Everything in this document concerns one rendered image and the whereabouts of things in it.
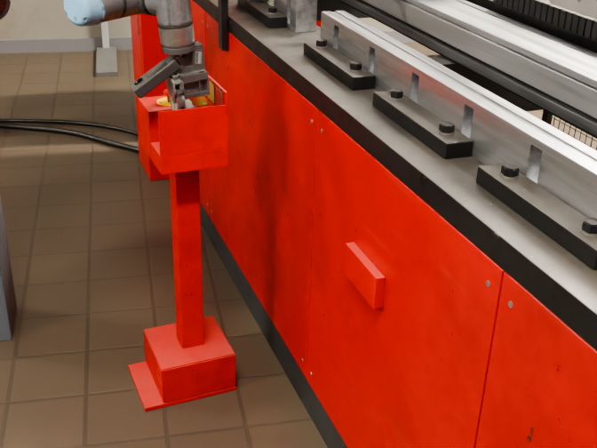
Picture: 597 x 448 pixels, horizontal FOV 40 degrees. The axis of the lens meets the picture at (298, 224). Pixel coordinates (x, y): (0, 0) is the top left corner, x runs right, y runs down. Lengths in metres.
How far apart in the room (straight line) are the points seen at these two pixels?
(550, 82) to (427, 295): 0.53
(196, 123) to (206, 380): 0.72
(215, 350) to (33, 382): 0.51
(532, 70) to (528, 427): 0.79
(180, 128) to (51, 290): 1.07
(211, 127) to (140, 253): 1.13
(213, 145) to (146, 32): 1.45
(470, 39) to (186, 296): 0.94
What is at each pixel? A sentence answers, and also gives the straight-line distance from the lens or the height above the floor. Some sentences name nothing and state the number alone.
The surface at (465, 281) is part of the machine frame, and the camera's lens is 1.31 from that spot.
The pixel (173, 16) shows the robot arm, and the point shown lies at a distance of 1.80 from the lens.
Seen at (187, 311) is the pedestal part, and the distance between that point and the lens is 2.17.
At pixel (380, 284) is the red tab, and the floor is 0.61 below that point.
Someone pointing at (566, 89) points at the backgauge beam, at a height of 0.95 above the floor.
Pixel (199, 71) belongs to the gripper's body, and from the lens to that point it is 1.87.
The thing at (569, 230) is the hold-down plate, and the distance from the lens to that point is 1.19.
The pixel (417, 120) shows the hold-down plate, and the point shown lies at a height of 0.91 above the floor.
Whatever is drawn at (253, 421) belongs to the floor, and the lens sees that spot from 2.18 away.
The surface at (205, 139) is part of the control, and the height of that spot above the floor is 0.73.
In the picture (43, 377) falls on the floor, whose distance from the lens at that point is 2.39.
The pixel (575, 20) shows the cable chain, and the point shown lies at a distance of 1.88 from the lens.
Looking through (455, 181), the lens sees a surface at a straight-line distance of 1.37.
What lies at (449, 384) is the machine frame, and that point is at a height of 0.56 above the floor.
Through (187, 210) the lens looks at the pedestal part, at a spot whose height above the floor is 0.53.
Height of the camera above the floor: 1.41
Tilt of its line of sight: 27 degrees down
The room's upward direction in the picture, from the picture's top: 2 degrees clockwise
